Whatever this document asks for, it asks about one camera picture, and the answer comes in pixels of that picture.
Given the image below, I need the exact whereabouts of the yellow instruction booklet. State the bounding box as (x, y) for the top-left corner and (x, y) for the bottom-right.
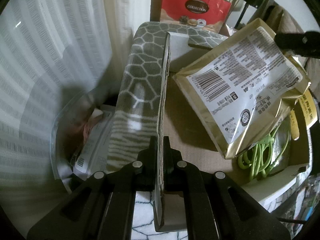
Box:
(290, 89), (318, 141)

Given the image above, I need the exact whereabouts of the shallow cardboard tray box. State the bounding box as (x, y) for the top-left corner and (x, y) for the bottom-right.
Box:
(154, 27), (311, 232)

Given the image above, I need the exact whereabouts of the grey white patterned blanket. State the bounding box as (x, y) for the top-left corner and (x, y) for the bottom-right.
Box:
(106, 21), (316, 240)

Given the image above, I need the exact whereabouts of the white striped curtain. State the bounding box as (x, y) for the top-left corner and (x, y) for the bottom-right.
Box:
(1, 0), (151, 239)

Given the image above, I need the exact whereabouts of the white printed paper sheet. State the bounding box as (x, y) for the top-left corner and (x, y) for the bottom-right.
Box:
(73, 105), (116, 180)

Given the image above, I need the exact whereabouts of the red Collection gift bag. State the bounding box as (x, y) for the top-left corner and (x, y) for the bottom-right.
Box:
(160, 0), (231, 33)

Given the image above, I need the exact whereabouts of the gold foil package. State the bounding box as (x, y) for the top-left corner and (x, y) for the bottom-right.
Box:
(173, 19), (310, 159)

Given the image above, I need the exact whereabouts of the clear plastic storage bin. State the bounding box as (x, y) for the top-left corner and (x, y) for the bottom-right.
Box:
(50, 88), (118, 193)

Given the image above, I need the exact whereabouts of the green cable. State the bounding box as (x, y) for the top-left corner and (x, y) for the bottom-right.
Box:
(236, 125), (291, 182)

